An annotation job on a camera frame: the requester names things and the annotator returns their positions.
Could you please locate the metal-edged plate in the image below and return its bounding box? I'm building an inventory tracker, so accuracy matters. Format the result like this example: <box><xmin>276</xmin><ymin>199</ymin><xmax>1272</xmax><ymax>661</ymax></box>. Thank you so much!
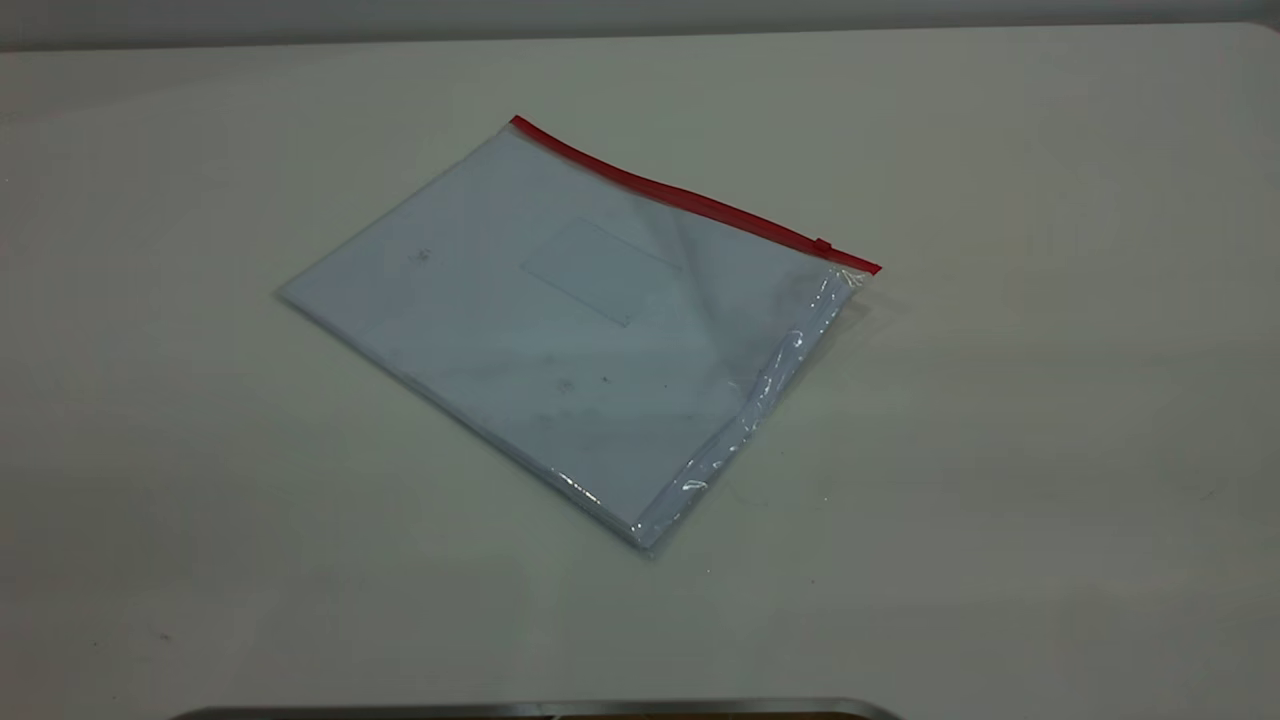
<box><xmin>165</xmin><ymin>697</ymin><xmax>906</xmax><ymax>720</ymax></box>

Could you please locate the clear plastic bag red zipper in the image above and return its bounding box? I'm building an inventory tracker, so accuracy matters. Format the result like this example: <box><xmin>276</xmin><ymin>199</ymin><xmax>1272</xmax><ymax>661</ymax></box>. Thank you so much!
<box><xmin>275</xmin><ymin>114</ymin><xmax>883</xmax><ymax>557</ymax></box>

